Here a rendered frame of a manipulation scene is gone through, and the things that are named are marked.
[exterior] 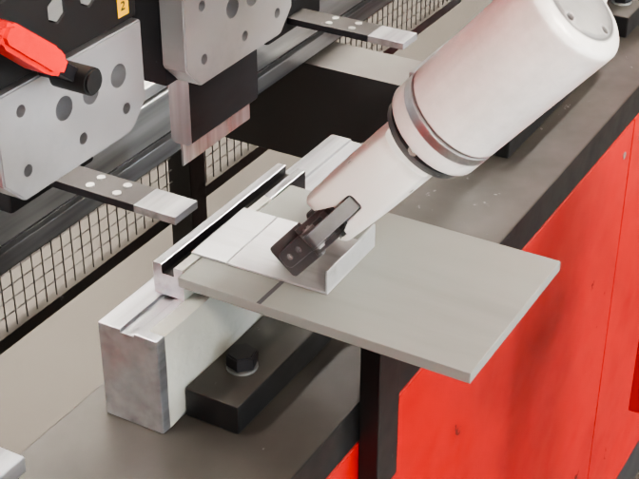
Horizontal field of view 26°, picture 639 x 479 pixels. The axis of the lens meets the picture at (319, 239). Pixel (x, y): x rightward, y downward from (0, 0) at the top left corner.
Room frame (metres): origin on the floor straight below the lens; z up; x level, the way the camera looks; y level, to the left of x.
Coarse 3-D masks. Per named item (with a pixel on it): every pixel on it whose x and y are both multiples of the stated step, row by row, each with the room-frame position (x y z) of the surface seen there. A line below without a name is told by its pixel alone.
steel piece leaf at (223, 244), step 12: (240, 216) 1.05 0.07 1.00; (252, 216) 1.05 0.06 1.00; (264, 216) 1.05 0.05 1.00; (228, 228) 1.03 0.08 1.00; (240, 228) 1.03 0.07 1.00; (252, 228) 1.03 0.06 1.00; (264, 228) 1.03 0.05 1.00; (204, 240) 1.00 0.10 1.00; (216, 240) 1.00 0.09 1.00; (228, 240) 1.00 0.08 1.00; (240, 240) 1.00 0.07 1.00; (192, 252) 0.99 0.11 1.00; (204, 252) 0.99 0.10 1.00; (216, 252) 0.99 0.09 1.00; (228, 252) 0.99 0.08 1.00
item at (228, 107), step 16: (240, 64) 1.05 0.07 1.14; (256, 64) 1.07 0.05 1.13; (176, 80) 1.00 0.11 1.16; (224, 80) 1.03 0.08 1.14; (240, 80) 1.05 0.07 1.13; (256, 80) 1.07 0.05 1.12; (176, 96) 1.00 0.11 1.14; (192, 96) 0.99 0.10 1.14; (208, 96) 1.01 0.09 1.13; (224, 96) 1.03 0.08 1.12; (240, 96) 1.05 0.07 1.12; (256, 96) 1.07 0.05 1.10; (176, 112) 1.00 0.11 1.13; (192, 112) 0.99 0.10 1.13; (208, 112) 1.01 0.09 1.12; (224, 112) 1.03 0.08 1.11; (240, 112) 1.07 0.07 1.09; (176, 128) 1.00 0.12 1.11; (192, 128) 0.99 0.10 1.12; (208, 128) 1.01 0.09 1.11; (224, 128) 1.05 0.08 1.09; (192, 144) 1.01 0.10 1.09; (208, 144) 1.03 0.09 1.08
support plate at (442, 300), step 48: (288, 192) 1.09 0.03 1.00; (384, 240) 1.01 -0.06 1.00; (432, 240) 1.01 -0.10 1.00; (480, 240) 1.01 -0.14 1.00; (192, 288) 0.94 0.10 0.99; (240, 288) 0.93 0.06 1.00; (288, 288) 0.93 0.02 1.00; (336, 288) 0.93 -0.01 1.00; (384, 288) 0.93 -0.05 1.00; (432, 288) 0.93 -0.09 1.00; (480, 288) 0.93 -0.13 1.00; (528, 288) 0.93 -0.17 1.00; (336, 336) 0.88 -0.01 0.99; (384, 336) 0.87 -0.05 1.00; (432, 336) 0.87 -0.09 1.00; (480, 336) 0.87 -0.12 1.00
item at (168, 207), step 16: (64, 176) 1.11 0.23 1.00; (80, 176) 1.11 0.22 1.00; (96, 176) 1.11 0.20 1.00; (112, 176) 1.11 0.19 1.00; (80, 192) 1.09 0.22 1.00; (96, 192) 1.08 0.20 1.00; (112, 192) 1.08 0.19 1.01; (128, 192) 1.08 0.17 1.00; (144, 192) 1.08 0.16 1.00; (160, 192) 1.08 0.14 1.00; (0, 208) 1.08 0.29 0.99; (16, 208) 1.08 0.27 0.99; (128, 208) 1.06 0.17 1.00; (144, 208) 1.06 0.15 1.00; (160, 208) 1.05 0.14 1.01; (176, 208) 1.05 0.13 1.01; (192, 208) 1.06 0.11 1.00
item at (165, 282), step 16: (272, 176) 1.12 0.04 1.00; (288, 176) 1.12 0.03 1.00; (304, 176) 1.13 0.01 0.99; (256, 192) 1.10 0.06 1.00; (272, 192) 1.09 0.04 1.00; (224, 208) 1.06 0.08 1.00; (240, 208) 1.08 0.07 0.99; (208, 224) 1.04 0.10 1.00; (192, 240) 1.01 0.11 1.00; (160, 256) 0.98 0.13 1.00; (176, 256) 0.99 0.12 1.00; (160, 272) 0.97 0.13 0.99; (176, 272) 0.96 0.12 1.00; (160, 288) 0.97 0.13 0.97; (176, 288) 0.96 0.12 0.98
